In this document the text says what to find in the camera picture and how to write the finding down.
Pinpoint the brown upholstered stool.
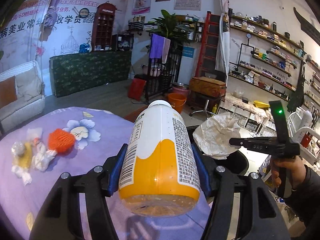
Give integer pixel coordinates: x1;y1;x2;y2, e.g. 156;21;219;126
189;76;226;98

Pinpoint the orange cushion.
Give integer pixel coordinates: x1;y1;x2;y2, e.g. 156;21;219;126
0;76;17;108

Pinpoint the red wooden ladder shelf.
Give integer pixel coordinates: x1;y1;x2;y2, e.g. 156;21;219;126
195;11;222;80

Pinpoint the white paper bag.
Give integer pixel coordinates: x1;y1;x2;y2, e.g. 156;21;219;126
193;113;240;157

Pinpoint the black trash bin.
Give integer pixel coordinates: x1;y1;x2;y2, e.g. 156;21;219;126
186;125;250;177

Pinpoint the red bag on floor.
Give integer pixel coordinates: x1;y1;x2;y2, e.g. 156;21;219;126
127;78;146;101

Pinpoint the orange foam fruit net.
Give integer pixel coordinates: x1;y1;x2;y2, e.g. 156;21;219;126
48;129;75;154

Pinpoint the purple floral tablecloth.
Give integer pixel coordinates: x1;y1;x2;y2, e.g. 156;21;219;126
0;106;213;240

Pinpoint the white red plastic bag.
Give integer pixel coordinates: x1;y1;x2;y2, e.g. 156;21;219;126
27;127;57;172

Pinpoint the black iron towel rack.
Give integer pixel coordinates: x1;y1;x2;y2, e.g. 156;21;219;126
143;33;183;103

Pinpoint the orange plastic bucket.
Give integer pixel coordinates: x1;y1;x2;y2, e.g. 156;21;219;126
168;93;187;114

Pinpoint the green patterned counter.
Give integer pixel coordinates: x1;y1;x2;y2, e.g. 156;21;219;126
49;51;132;98

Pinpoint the yellow foam fruit net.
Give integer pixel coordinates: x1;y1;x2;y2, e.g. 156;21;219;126
12;142;33;169

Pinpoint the right forearm dark sleeve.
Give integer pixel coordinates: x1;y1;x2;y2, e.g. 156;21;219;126
285;165;319;239

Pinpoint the orange white drink bottle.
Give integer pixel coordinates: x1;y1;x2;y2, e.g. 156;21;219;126
118;100;201;217

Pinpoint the small clear plastic wrapper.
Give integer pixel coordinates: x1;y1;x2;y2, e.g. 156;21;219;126
11;141;25;157

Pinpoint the red telephone booth cabinet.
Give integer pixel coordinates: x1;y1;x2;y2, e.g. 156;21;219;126
92;3;116;51

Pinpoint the right hand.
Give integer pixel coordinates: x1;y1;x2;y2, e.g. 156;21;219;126
270;156;306;190

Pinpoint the purple hanging towel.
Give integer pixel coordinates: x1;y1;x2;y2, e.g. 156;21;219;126
149;34;165;59

